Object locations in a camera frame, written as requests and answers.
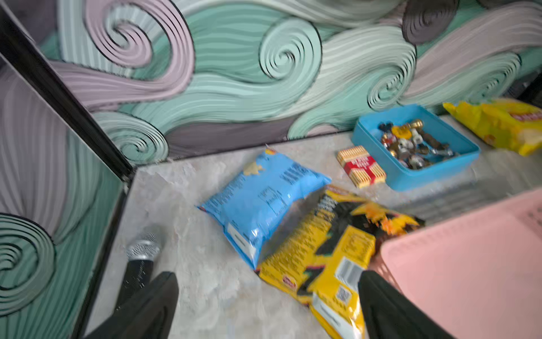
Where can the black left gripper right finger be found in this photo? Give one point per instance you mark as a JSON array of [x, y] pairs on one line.
[[389, 314]]

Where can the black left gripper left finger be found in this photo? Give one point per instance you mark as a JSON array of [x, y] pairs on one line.
[[147, 314]]

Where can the black yellow potato chips bag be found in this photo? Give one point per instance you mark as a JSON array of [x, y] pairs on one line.
[[321, 261]]

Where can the blue potato chips bag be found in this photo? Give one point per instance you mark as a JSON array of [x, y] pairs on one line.
[[251, 207]]

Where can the pink perforated plastic basket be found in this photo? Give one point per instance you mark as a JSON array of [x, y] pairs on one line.
[[477, 275]]

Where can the red yellow matchbox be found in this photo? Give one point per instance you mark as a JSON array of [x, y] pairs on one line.
[[361, 167]]

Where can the blue plastic tray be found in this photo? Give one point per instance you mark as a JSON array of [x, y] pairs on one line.
[[399, 178]]

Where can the assorted small parts in tray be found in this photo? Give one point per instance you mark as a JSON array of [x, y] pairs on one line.
[[413, 147]]

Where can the black metal frame post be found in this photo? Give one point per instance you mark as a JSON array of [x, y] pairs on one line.
[[20, 53]]

